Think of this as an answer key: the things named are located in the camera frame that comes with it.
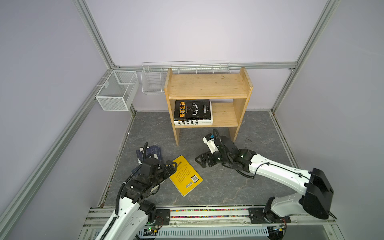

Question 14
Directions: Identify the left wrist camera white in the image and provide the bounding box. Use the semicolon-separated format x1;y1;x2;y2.
138;154;159;165

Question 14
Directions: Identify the dark blue book upper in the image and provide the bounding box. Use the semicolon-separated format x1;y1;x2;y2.
136;145;163;164

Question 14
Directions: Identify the white mesh box basket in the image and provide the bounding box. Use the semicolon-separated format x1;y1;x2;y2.
96;71;140;112

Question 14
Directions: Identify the black book antler cover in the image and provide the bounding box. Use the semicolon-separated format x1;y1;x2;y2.
174;100;212;121

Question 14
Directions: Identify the white book black lettering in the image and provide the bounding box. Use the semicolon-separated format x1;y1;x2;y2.
174;101;213;126

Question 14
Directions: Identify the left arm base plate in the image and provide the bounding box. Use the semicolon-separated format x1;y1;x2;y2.
138;209;171;226

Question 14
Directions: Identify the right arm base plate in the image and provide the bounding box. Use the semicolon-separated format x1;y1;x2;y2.
248;208;291;224

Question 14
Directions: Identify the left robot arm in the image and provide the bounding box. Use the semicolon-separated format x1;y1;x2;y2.
96;158;178;240

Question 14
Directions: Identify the yellow book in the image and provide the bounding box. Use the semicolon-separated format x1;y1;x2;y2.
170;156;203;197

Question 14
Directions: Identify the white slotted cable duct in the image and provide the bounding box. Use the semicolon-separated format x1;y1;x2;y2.
134;226;270;240

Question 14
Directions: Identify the white wire rack basket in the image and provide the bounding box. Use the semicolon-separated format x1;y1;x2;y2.
141;61;231;95

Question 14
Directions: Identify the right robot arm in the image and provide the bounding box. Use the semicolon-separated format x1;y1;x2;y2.
195;138;334;223

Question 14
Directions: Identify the wooden two-tier bookshelf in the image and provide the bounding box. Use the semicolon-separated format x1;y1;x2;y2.
165;68;254;145

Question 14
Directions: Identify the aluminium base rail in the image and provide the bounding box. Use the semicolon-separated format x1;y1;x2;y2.
82;204;337;230

